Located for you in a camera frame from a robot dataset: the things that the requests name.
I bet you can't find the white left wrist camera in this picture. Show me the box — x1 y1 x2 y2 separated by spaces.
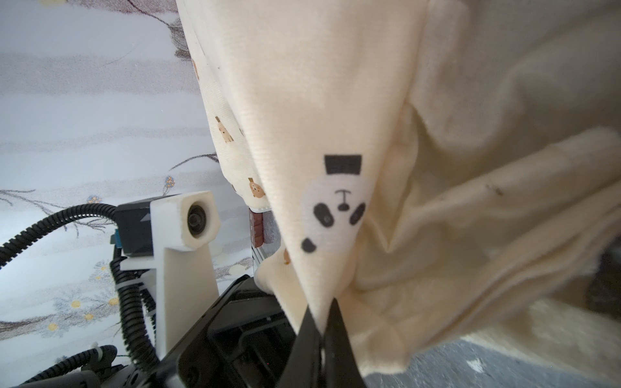
115 191 220 358

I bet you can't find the cream animal print pillow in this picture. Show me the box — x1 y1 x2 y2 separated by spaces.
177 1 620 385

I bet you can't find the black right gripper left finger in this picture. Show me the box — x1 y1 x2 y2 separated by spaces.
277 308 323 388

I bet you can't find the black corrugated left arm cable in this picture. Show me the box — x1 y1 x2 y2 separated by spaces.
0 202 161 384

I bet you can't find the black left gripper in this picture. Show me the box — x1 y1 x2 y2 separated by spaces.
122 275 296 387

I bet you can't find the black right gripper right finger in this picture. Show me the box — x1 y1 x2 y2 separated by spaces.
323 298 366 388

